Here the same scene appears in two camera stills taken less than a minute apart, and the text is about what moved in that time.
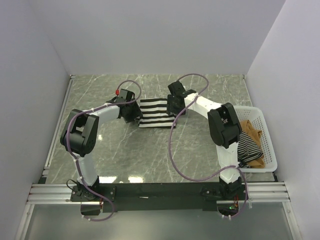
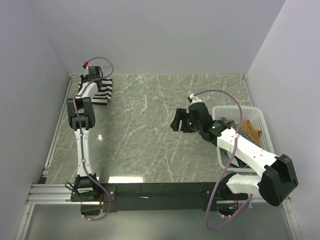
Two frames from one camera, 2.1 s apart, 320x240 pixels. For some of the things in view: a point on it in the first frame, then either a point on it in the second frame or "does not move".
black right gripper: x=169 y=108 to x=180 y=114
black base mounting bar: x=161 y=197 does not move
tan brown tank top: x=254 y=135 does not move
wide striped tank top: x=155 y=114 to x=104 y=93
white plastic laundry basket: x=253 y=114 does not move
